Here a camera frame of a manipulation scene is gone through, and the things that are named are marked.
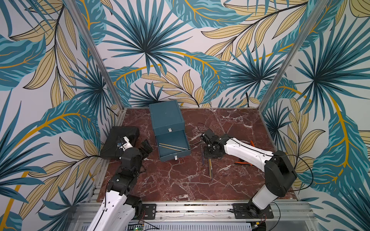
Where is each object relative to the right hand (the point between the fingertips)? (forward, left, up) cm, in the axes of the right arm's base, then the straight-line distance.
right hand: (208, 154), depth 87 cm
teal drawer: (+15, +18, -4) cm, 24 cm away
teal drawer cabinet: (+18, +25, +15) cm, 34 cm away
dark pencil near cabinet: (+11, +6, -4) cm, 13 cm away
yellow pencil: (+4, +23, +2) cm, 23 cm away
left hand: (-1, +37, +14) cm, 39 cm away
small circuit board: (-34, +39, -9) cm, 52 cm away
